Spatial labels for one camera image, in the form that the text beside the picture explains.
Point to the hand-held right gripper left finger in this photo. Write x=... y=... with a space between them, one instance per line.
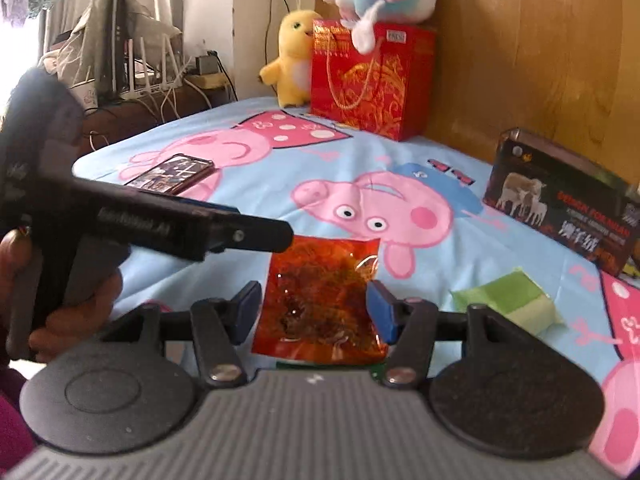
x=247 y=305

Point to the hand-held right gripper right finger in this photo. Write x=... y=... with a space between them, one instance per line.
x=382 y=310

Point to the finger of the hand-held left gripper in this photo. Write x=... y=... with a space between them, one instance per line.
x=260 y=237

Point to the red snack packet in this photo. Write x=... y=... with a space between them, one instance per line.
x=320 y=300

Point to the green and white sponge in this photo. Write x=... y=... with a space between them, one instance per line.
x=505 y=300

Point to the black cardboard box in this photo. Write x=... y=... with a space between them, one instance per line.
x=560 y=205

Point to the person's left hand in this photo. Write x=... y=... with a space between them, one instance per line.
x=85 y=310

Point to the printed cartoon blanket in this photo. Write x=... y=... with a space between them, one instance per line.
x=320 y=160

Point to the smartphone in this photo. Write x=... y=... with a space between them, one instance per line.
x=170 y=172

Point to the dark wooden desk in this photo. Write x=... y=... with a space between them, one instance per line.
x=130 y=115

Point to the white router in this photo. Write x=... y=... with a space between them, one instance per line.
x=150 y=87

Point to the black monitor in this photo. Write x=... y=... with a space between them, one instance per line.
x=107 y=60

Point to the black power adapter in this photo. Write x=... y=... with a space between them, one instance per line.
x=206 y=64

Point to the yellow plush chick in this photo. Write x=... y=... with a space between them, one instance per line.
x=295 y=55

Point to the grey cloth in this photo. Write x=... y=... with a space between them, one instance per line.
x=95 y=25

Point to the red gift bag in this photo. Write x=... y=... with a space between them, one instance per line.
x=380 y=90

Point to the wooden headboard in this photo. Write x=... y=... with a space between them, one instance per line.
x=525 y=60

